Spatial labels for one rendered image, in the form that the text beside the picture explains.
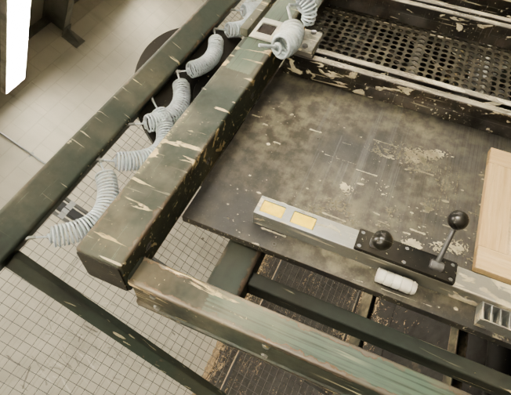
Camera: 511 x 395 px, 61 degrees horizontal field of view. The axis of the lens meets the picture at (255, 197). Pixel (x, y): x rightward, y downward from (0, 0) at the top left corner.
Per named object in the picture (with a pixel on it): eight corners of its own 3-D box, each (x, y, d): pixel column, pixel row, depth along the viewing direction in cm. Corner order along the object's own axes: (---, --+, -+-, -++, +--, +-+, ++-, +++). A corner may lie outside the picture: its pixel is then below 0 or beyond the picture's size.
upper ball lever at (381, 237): (382, 256, 88) (390, 253, 75) (363, 249, 89) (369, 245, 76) (387, 238, 88) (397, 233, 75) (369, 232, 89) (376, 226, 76)
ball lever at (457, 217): (443, 278, 83) (474, 218, 78) (424, 271, 84) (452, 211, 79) (443, 269, 87) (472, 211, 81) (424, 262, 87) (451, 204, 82)
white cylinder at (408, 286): (372, 283, 88) (411, 298, 86) (376, 277, 85) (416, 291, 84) (376, 271, 89) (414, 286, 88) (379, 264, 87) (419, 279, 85)
